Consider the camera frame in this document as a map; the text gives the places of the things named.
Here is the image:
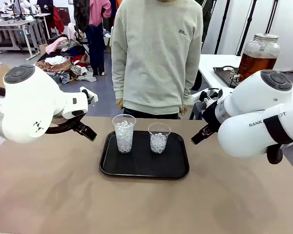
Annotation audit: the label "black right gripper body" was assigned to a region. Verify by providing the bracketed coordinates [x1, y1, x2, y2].
[202, 97, 222, 134]

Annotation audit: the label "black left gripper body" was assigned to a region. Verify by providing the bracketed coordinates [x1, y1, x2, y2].
[72, 118, 86, 134]

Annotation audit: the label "tall clear cup with ice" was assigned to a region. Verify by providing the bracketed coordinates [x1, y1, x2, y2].
[112, 114, 137, 154]

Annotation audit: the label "short clear cup with ice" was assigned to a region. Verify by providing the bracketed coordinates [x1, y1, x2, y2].
[147, 122, 171, 155]

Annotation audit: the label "grey sleeved left forearm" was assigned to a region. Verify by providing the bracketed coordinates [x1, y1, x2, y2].
[180, 58, 204, 107]

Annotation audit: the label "grey sleeved right forearm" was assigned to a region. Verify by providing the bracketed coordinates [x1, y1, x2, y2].
[111, 48, 126, 100]

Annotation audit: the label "grey plastic storage bin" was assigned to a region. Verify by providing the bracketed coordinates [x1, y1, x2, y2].
[189, 100, 206, 120]

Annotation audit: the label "dark tray under jar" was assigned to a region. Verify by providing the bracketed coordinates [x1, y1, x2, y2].
[212, 65, 242, 88]

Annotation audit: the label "black plastic serving tray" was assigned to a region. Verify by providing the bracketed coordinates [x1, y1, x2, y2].
[99, 130, 190, 180]

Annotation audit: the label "pile of mixed clothes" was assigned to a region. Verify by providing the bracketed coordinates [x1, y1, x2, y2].
[35, 36, 98, 85]

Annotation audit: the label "glass tea dispenser jar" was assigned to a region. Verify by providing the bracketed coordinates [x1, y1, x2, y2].
[230, 33, 281, 83]

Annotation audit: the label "person in grey sweatshirt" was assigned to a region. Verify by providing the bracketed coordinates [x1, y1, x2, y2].
[111, 0, 205, 120]

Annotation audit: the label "navy hanging trousers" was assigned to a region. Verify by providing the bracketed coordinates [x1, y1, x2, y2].
[84, 24, 106, 76]

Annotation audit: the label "black light stand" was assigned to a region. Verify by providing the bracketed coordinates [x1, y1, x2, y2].
[236, 0, 257, 56]
[213, 0, 231, 55]
[265, 0, 279, 35]

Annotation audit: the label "dark green jacket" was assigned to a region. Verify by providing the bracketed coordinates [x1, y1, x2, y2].
[200, 0, 213, 43]

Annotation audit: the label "red hanging garment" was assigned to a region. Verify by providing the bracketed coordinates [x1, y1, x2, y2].
[52, 6, 65, 35]

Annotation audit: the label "dark patterned hanging garment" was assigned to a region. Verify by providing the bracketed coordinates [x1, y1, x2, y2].
[73, 0, 90, 33]

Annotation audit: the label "grey workshop desk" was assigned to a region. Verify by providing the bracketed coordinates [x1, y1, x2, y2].
[0, 19, 41, 61]

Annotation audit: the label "background person in black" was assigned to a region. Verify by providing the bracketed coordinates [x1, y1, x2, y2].
[36, 0, 55, 27]

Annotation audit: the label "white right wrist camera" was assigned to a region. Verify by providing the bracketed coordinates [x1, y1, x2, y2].
[199, 88, 224, 101]

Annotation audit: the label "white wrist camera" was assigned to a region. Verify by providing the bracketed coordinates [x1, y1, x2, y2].
[199, 88, 224, 101]
[79, 86, 99, 103]

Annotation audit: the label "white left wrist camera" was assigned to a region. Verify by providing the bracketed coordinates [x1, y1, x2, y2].
[79, 86, 99, 103]

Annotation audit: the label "black strap on arm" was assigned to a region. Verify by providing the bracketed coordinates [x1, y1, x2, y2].
[263, 115, 293, 145]

